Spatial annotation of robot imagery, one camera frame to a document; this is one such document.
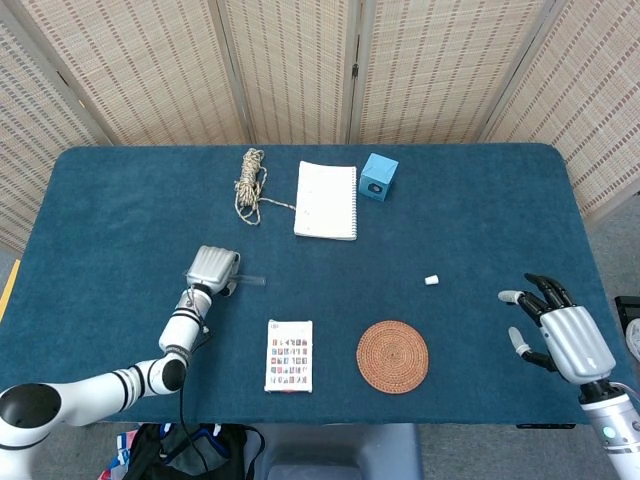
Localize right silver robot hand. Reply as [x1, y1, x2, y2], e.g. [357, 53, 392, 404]
[497, 272, 617, 386]

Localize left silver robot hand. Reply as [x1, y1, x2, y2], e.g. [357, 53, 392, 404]
[183, 245, 241, 297]

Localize clear glass tube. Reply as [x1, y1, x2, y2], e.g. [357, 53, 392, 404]
[183, 271, 267, 288]

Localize white round device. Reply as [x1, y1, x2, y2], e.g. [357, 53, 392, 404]
[623, 319, 640, 362]

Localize black box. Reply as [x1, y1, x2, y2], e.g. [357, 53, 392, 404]
[613, 295, 640, 361]

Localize white picture card box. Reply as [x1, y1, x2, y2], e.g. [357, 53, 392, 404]
[264, 318, 315, 395]

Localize white spiral notebook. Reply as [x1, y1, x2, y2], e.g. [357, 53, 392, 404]
[292, 160, 360, 242]

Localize blue tablecloth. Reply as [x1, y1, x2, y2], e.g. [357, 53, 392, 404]
[0, 143, 636, 426]

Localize black backpack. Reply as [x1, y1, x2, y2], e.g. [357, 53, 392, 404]
[122, 422, 266, 480]

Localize round woven rattan coaster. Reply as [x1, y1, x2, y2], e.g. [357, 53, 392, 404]
[355, 320, 430, 395]

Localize light blue speaker box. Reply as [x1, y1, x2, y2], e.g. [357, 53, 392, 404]
[359, 152, 400, 202]

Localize yellow board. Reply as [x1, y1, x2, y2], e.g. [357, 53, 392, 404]
[0, 258, 22, 321]

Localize colourful shopping bag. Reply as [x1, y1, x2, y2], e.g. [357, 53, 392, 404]
[97, 428, 142, 480]

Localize bamboo folding screen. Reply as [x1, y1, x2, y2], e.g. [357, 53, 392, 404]
[0, 0, 640, 254]

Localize grey plastic chair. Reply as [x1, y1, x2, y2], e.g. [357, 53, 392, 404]
[244, 423, 425, 480]

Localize beige coiled rope bundle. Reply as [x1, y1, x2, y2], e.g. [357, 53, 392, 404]
[233, 147, 297, 227]

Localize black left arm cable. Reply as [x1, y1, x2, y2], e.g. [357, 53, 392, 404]
[177, 287, 214, 476]

